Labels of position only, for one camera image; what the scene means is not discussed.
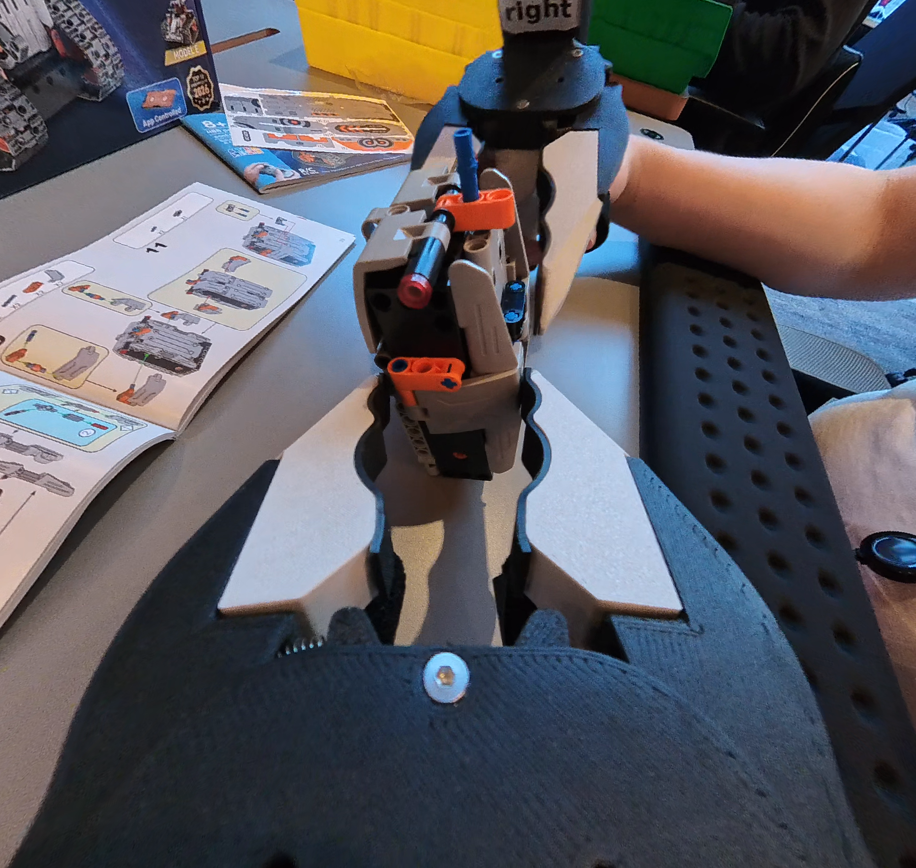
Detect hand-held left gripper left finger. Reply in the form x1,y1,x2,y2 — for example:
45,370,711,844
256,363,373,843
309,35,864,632
218,374,402,643

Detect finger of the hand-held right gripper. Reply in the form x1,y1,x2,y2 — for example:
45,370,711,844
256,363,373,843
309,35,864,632
533,130,609,336

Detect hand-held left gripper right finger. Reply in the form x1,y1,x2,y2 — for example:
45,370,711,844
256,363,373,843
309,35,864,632
494,369,684,643

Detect grey building block robot model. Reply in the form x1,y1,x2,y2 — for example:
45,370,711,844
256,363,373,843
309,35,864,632
353,127,534,483

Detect person's right forearm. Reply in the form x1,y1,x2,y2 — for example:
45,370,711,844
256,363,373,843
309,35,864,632
608,134,916,304

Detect grey desk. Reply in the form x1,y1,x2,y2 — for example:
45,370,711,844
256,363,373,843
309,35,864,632
0,0,698,868

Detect green bin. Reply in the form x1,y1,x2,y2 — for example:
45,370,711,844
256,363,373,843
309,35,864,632
608,74,691,121

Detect green plastic bins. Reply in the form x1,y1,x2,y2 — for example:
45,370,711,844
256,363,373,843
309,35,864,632
587,0,734,96

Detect black perforated board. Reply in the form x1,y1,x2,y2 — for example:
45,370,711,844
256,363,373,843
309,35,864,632
640,246,916,868

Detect yellow plastic bin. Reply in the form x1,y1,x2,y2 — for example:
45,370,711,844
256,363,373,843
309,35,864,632
286,0,505,103

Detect white sticker sheet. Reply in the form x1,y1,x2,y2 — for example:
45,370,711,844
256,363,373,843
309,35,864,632
218,83,416,154

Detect open instruction manual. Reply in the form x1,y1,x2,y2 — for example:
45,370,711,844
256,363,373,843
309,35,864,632
0,181,356,629

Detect person's light shirt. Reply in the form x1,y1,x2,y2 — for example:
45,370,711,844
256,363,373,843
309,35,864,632
809,389,916,740

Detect black badge reel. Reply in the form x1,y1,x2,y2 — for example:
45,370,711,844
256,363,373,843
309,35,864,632
855,532,916,583

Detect small blue booklet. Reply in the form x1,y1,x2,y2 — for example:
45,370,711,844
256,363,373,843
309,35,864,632
182,113,416,196

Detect blue robot kit box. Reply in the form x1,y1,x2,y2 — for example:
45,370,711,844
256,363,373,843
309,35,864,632
0,0,223,200

